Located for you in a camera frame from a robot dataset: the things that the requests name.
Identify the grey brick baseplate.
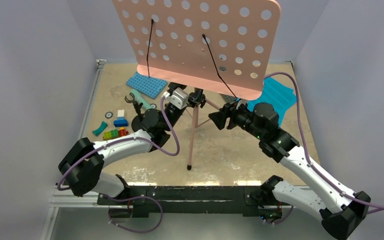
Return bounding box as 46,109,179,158
221,94,237,103

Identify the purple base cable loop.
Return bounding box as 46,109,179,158
108,195,164,234

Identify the mint green toy microphone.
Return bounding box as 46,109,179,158
129,89,157,111

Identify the blue brick baseplate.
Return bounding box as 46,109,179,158
126,72,168,100

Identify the blue white brick stack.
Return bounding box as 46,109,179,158
113,109,129,128

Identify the blue sheet music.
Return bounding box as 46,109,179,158
247,77,297,125

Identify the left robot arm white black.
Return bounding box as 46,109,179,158
56,83,206,205

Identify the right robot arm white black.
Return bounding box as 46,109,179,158
208,102,371,240

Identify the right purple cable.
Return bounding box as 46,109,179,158
264,72,384,215

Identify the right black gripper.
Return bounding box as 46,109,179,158
208,97,264,140

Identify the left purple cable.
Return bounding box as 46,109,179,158
56,96,181,192

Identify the pink music stand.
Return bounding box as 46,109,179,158
111,0,282,171

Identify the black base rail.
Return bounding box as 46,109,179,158
97,186,287,221

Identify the teal curved brick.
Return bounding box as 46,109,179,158
92,121,108,136

